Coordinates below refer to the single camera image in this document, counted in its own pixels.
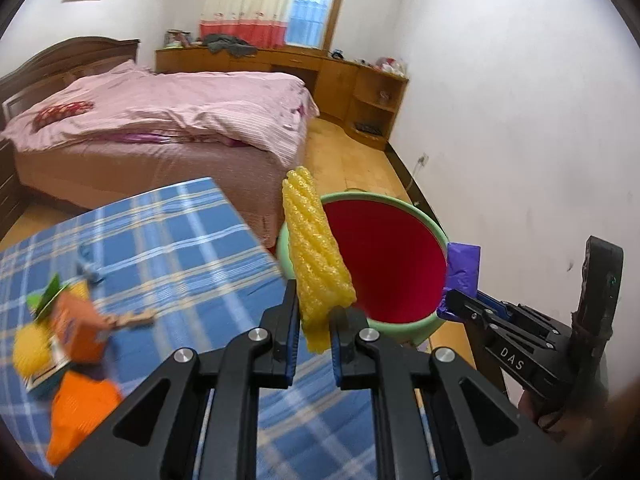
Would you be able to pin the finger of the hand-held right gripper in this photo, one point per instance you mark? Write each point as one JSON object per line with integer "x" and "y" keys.
{"x": 520, "y": 317}
{"x": 472, "y": 310}

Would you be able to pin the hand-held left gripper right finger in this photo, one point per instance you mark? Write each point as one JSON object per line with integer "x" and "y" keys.
{"x": 336, "y": 350}

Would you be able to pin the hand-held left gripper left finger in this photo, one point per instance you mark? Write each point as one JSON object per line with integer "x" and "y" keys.
{"x": 290, "y": 332}

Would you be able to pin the purple plastic wrapper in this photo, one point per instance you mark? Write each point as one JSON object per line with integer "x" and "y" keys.
{"x": 462, "y": 270}

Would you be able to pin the red bin with green rim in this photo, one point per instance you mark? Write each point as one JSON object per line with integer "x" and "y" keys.
{"x": 395, "y": 260}

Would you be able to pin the wooden puzzle piece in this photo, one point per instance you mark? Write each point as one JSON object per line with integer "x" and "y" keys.
{"x": 132, "y": 319}

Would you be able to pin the orange plastic wrapper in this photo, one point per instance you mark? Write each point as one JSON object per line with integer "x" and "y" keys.
{"x": 82, "y": 410}

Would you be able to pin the green printed packet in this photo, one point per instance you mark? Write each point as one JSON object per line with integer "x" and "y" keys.
{"x": 45, "y": 297}

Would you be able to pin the person's right hand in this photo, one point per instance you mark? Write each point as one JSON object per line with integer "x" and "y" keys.
{"x": 532, "y": 407}

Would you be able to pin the blue plaid tablecloth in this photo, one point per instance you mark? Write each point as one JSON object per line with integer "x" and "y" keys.
{"x": 175, "y": 250}

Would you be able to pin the black device on shelf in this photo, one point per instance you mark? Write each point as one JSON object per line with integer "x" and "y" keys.
{"x": 366, "y": 128}

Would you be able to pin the small blue plastic piece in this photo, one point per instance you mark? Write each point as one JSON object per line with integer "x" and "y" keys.
{"x": 90, "y": 265}

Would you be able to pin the bed mattress with pink sheet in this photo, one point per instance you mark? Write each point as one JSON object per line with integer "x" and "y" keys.
{"x": 150, "y": 170}

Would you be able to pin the wooden corner shelf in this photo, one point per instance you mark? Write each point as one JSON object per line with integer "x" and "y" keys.
{"x": 372, "y": 110}

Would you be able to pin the glass on shelf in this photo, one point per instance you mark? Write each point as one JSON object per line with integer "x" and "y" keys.
{"x": 384, "y": 98}

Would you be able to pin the long wooden desk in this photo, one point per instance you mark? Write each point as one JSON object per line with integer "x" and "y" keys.
{"x": 330, "y": 85}

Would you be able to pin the bed with pink blanket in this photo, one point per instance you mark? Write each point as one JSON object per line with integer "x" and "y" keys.
{"x": 190, "y": 100}

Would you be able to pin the white and pink clutter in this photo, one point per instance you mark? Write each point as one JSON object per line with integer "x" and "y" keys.
{"x": 392, "y": 65}

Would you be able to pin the dark clothing pile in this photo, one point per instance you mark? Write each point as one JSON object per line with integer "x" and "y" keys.
{"x": 230, "y": 45}

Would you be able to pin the red patterned pillow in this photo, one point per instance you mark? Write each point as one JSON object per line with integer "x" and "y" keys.
{"x": 62, "y": 112}

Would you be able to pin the dark wooden nightstand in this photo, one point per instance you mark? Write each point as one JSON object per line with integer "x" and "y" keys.
{"x": 9, "y": 185}

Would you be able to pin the window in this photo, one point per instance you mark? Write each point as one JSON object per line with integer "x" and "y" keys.
{"x": 315, "y": 5}

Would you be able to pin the white and red curtain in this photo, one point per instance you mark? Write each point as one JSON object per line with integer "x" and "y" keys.
{"x": 245, "y": 5}

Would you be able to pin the dark wooden headboard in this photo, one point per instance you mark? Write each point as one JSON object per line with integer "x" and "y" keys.
{"x": 60, "y": 57}

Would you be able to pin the white wall socket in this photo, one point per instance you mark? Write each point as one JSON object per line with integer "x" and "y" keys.
{"x": 425, "y": 159}

